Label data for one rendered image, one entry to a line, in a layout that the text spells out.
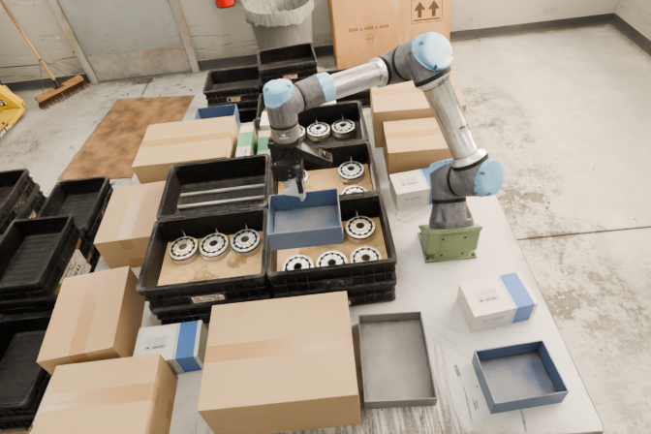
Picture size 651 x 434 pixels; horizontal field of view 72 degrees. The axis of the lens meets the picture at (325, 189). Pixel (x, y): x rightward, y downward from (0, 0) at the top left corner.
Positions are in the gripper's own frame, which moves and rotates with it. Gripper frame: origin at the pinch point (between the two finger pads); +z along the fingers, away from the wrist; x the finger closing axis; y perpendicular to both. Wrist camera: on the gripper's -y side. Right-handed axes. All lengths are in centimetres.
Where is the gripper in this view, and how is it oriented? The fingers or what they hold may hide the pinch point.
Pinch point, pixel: (304, 196)
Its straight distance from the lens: 130.8
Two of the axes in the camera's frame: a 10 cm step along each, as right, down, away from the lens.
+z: 1.0, 7.9, 6.1
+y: -9.9, 0.9, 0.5
